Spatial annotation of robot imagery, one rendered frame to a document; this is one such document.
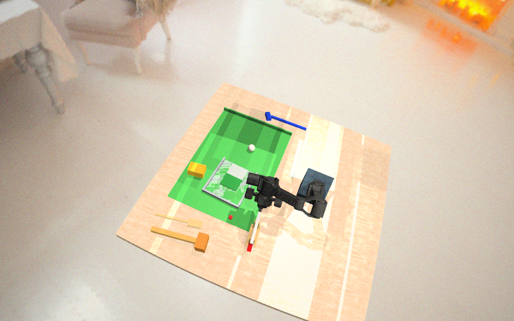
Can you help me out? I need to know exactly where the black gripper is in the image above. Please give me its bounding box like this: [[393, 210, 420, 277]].
[[244, 187, 283, 208]]

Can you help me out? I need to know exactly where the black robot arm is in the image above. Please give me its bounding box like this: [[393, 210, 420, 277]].
[[246, 172, 327, 219]]

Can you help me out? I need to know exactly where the blue putter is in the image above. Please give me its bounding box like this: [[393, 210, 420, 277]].
[[265, 112, 307, 131]]

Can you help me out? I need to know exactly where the yellow block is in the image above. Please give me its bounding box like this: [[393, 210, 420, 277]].
[[187, 162, 206, 179]]

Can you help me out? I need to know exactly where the green putting mat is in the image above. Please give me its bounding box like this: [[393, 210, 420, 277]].
[[168, 111, 291, 232]]

